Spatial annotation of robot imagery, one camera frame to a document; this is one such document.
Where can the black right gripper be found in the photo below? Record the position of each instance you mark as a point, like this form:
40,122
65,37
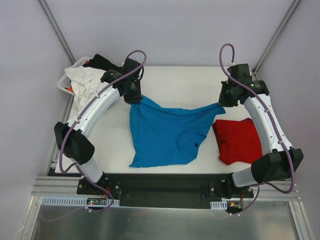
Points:
225,100

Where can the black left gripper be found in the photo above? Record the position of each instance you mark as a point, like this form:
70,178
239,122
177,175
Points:
132,97

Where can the red t-shirt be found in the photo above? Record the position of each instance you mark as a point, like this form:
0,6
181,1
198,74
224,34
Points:
237,141

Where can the blue t-shirt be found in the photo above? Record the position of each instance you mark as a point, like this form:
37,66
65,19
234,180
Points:
168,136

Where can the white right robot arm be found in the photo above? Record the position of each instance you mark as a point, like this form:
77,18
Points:
280,159

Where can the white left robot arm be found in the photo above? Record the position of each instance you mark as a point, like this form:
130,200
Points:
72,137

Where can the black t-shirt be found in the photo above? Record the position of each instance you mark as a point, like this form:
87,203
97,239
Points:
100,62

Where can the white t-shirt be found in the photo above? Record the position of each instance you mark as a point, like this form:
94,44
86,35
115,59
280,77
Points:
84,82

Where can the white laundry basket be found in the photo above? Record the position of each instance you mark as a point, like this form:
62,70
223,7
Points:
65,81

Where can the aluminium frame post right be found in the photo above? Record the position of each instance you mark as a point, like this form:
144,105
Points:
289,13

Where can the aluminium frame post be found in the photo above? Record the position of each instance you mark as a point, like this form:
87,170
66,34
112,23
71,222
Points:
56,29
289,13

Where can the black robot base mount plate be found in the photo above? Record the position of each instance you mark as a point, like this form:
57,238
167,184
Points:
225,190

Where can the white slotted cable duct right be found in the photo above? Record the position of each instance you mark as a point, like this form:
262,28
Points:
219,205

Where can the white slotted cable duct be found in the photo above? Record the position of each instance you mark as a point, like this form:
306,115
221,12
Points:
219,205
65,201

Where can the aluminium frame post left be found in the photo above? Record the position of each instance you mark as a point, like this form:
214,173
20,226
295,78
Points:
56,29

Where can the aluminium table edge rail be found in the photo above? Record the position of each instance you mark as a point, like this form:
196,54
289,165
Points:
123,184

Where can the white slotted cable duct left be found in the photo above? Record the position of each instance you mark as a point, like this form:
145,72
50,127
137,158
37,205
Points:
65,201

